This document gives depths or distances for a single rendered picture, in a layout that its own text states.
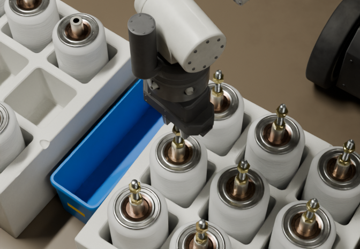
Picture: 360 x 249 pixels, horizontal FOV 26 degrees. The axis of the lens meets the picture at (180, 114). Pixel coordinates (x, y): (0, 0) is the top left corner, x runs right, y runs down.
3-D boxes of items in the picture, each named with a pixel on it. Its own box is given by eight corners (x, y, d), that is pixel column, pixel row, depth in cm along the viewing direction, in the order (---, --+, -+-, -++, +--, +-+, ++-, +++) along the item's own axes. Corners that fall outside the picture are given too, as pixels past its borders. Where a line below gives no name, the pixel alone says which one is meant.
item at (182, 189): (175, 168, 146) (175, 117, 131) (215, 198, 143) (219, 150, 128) (141, 203, 142) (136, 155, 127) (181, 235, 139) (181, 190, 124)
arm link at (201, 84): (230, 112, 115) (235, 64, 105) (185, 153, 111) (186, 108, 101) (169, 63, 119) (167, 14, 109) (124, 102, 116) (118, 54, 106)
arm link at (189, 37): (186, 23, 109) (186, -33, 99) (231, 75, 104) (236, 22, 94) (116, 59, 105) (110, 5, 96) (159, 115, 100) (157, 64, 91)
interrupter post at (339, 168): (348, 176, 125) (352, 167, 123) (333, 176, 125) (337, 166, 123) (347, 164, 127) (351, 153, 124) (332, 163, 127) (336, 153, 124)
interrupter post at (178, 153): (177, 144, 129) (177, 134, 126) (188, 152, 128) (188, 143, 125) (167, 154, 128) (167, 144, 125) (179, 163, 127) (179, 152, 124)
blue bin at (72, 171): (149, 102, 163) (147, 68, 152) (192, 128, 159) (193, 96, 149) (55, 208, 150) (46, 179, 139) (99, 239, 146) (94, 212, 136)
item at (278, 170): (259, 152, 148) (268, 100, 133) (302, 179, 145) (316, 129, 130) (230, 189, 144) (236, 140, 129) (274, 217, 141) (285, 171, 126)
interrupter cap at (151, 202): (106, 223, 121) (105, 221, 121) (122, 181, 125) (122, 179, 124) (151, 236, 120) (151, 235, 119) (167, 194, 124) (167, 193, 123)
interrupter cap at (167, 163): (175, 126, 130) (175, 123, 130) (210, 151, 128) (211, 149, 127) (145, 156, 127) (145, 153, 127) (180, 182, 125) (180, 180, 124)
